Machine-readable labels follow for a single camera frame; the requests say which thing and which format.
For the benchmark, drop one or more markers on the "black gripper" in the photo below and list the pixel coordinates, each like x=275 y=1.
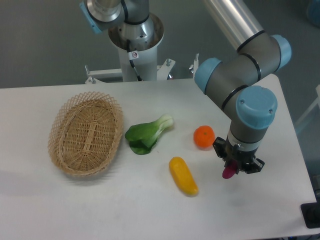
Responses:
x=246 y=160

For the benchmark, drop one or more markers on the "purple sweet potato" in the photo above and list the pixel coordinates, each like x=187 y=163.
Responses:
x=230 y=170

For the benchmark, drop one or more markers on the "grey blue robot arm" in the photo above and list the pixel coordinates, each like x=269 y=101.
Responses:
x=232 y=86

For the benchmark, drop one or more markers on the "orange tangerine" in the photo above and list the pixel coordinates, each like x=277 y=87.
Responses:
x=204 y=136

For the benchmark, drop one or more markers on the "black device at table edge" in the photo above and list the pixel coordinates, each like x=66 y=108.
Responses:
x=311 y=214

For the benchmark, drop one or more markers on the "green bok choy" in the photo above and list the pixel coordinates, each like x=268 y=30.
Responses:
x=142 y=137

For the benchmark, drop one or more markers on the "woven wicker basket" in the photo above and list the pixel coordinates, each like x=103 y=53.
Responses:
x=86 y=134

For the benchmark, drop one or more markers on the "white metal frame right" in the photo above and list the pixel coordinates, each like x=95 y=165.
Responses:
x=310 y=113

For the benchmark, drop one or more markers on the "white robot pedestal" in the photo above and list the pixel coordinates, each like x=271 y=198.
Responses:
x=137 y=48

